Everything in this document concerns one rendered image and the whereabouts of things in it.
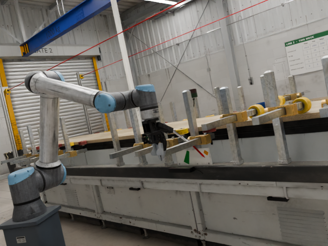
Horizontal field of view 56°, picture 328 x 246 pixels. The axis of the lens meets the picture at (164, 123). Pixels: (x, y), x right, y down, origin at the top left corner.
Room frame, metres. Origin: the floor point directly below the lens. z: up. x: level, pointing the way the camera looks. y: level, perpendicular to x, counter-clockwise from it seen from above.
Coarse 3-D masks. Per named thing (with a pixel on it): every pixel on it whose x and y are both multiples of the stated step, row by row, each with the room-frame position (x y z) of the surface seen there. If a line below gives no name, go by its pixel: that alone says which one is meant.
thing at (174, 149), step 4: (212, 136) 1.79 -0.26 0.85; (192, 140) 1.67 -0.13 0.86; (196, 140) 1.69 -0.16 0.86; (200, 140) 1.71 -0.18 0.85; (180, 144) 1.59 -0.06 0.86; (184, 144) 1.61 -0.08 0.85; (188, 144) 1.63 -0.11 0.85; (192, 144) 1.66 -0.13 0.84; (196, 144) 1.68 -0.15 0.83; (168, 148) 1.54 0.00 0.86; (172, 148) 1.54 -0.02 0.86; (176, 148) 1.56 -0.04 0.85; (180, 148) 1.58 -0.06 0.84; (184, 148) 1.61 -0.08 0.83; (168, 152) 1.52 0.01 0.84; (172, 152) 1.54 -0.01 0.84; (164, 156) 1.50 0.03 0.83
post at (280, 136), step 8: (272, 72) 1.41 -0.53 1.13; (272, 80) 1.40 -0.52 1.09; (272, 88) 1.40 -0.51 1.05; (272, 96) 1.40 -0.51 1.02; (272, 104) 1.41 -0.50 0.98; (272, 120) 1.42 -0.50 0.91; (280, 120) 1.40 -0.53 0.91; (280, 128) 1.40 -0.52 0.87; (280, 136) 1.40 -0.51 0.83; (280, 144) 1.41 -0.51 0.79; (280, 152) 1.41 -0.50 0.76
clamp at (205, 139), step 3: (198, 135) 1.76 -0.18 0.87; (201, 135) 1.73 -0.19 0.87; (204, 135) 1.70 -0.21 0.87; (207, 135) 1.71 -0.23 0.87; (189, 138) 1.77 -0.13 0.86; (192, 138) 1.75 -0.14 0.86; (195, 138) 1.74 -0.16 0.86; (201, 138) 1.71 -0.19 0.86; (204, 138) 1.69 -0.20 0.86; (207, 138) 1.70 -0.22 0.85; (210, 138) 1.72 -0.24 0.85; (201, 141) 1.71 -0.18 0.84; (204, 141) 1.70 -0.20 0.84; (207, 141) 1.70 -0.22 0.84; (210, 141) 1.72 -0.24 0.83; (198, 144) 1.73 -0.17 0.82; (201, 144) 1.72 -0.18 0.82
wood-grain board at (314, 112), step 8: (312, 104) 1.90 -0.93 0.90; (320, 104) 1.80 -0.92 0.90; (312, 112) 1.49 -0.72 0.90; (184, 120) 3.00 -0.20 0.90; (200, 120) 2.55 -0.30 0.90; (208, 120) 2.36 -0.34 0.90; (248, 120) 1.74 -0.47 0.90; (288, 120) 1.56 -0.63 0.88; (296, 120) 1.53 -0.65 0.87; (176, 128) 2.19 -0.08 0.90; (200, 128) 1.96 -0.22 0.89; (216, 128) 1.87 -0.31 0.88; (80, 136) 4.18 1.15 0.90; (88, 136) 3.70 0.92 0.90; (96, 136) 3.33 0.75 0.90; (104, 136) 3.02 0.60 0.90; (120, 136) 2.56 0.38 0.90; (128, 136) 2.47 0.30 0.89; (144, 136) 2.33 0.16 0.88; (64, 144) 3.22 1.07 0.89
